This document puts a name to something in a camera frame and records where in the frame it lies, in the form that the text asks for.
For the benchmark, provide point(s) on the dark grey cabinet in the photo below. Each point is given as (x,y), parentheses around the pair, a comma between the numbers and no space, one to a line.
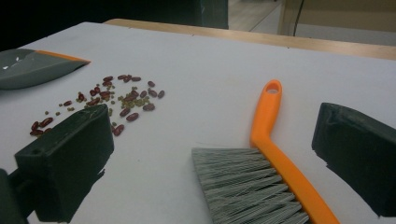
(214,12)

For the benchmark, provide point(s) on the grey dustpan with orange edge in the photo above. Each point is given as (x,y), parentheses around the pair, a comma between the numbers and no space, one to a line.
(31,71)

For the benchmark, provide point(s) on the pile of red and green beans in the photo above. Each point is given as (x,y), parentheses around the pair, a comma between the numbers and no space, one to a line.
(132,117)

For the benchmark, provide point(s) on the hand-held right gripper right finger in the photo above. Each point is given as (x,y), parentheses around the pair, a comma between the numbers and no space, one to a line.
(358,149)

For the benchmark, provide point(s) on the dark curtain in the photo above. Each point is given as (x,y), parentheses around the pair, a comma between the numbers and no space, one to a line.
(77,15)

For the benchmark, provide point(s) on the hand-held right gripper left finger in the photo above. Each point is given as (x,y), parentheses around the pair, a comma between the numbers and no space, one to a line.
(68,155)

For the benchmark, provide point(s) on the light wooden shelf unit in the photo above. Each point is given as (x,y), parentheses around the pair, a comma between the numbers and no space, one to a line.
(342,15)

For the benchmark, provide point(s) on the orange brush with grey bristles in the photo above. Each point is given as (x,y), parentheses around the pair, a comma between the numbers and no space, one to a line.
(267,118)

